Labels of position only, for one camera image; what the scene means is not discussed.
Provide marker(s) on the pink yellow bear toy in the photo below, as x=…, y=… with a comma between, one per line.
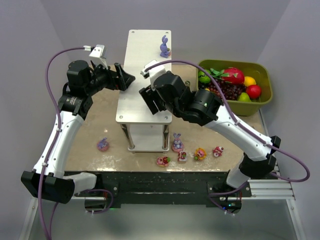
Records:
x=199, y=154

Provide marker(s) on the red white strawberry toy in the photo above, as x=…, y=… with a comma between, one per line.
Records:
x=182, y=156

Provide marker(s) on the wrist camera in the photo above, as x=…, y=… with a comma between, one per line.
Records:
x=154, y=72
x=97, y=53

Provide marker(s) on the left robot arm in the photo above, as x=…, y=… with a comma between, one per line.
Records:
x=47, y=179

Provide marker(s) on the red toy apple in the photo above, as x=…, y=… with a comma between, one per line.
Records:
x=254, y=91

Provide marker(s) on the white two-tier shelf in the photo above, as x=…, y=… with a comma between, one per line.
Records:
x=144, y=131

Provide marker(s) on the pink strawberry donut toy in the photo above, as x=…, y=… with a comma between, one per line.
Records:
x=163, y=161

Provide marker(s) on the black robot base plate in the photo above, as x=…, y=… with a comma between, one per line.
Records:
x=165, y=188

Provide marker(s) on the red pink bear toy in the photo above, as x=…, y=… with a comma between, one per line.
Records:
x=217, y=151

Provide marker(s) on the yellow toy lemon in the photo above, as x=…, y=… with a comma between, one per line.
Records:
x=249, y=81

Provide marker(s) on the green toy apple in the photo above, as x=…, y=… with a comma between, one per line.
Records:
x=244, y=97

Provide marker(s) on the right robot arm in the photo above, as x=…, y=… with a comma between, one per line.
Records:
x=206, y=109

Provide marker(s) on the purple toy grape bunch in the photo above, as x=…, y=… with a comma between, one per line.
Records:
x=230, y=91

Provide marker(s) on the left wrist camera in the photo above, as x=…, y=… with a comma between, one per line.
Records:
x=97, y=53

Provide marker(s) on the olive green plastic bin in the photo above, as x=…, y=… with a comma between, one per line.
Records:
x=250, y=69

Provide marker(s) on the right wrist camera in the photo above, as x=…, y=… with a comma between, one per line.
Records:
x=154, y=72

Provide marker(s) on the purple bunny with strawberry cake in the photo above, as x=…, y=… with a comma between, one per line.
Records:
x=165, y=51

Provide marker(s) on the red toy dragon fruit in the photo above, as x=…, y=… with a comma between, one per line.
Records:
x=229, y=75

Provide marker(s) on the green toy lime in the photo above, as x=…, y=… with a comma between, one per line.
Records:
x=203, y=78

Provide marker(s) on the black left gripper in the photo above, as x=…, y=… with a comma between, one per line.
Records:
x=116, y=76

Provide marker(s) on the green glass bottle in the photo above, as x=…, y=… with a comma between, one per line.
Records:
x=187, y=83

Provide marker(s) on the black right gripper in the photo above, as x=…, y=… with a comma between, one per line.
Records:
x=152, y=99

